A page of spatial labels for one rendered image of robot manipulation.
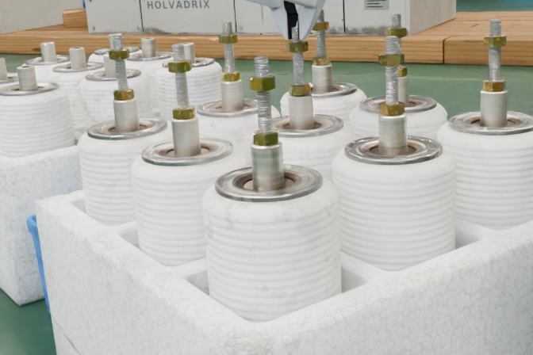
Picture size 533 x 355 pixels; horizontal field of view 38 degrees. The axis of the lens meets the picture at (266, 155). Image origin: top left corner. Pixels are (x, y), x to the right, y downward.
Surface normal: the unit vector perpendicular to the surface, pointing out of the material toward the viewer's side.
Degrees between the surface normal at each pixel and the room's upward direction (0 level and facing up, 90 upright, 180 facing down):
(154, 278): 0
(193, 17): 90
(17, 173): 90
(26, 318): 0
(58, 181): 90
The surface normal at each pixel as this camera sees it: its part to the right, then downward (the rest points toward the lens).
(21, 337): -0.06, -0.96
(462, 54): -0.49, 0.26
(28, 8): 0.87, 0.08
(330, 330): 0.56, 0.19
